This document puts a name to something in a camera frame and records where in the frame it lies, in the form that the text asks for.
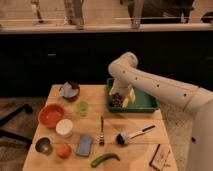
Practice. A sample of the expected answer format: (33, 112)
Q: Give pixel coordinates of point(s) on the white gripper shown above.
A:
(123, 89)

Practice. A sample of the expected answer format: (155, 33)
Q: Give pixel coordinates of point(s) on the dark purple grape bunch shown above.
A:
(117, 100)

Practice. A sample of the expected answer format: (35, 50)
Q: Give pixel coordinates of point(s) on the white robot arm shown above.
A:
(196, 101)

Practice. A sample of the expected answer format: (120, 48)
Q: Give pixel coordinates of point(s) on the dark bowl with cloth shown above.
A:
(69, 91)

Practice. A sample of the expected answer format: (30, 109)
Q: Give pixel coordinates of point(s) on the red bowl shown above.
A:
(50, 115)

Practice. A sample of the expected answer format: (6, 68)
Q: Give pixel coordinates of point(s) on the small metal bowl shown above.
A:
(43, 145)

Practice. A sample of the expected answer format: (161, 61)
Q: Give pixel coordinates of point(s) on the yellow corn cob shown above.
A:
(125, 102)

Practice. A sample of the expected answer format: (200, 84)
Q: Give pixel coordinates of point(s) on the green plastic tray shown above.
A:
(144, 102)

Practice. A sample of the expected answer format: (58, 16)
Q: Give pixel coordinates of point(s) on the black white dish brush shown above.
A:
(123, 138)

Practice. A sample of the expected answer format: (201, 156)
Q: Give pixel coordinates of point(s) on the metal fork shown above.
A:
(102, 140)

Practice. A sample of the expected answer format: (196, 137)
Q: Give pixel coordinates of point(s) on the small green cup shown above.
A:
(82, 108)

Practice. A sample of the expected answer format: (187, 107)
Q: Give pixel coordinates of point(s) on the brown chocolate bar packet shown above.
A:
(160, 156)

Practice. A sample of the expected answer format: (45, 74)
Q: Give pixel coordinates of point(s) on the blue sponge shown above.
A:
(84, 146)

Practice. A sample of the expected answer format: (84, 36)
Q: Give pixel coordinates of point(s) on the green chili pepper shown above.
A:
(103, 158)

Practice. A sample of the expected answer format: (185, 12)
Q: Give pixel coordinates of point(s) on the orange tomato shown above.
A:
(63, 151)

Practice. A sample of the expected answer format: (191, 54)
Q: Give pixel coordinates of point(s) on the black office chair base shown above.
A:
(9, 127)

